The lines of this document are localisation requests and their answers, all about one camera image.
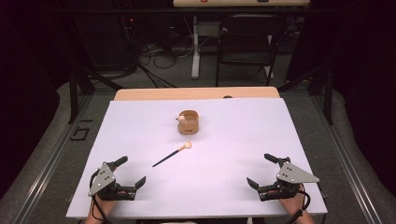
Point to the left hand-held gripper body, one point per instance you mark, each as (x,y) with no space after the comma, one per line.
(104,179)

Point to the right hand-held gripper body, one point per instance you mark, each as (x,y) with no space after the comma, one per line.
(294,176)

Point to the wooden brush holder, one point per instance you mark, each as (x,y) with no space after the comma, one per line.
(188,126)

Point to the person's left hand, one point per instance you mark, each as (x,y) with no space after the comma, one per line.
(104,207)

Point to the person's right hand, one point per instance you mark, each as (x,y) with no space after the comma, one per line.
(294,203)

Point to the white table mat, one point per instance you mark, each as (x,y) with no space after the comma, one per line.
(218,174)

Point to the black metal stand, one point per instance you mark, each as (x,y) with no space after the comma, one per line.
(76,90)
(327,90)

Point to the wooden table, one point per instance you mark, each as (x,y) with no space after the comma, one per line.
(186,93)

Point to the black folding chair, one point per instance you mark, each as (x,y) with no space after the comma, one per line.
(249,40)

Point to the white table leg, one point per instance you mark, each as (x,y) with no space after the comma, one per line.
(195,46)

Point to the light background table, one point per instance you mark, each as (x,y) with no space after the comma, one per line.
(239,2)

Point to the metal floor rail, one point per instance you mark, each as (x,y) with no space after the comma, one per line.
(345,161)
(49,165)

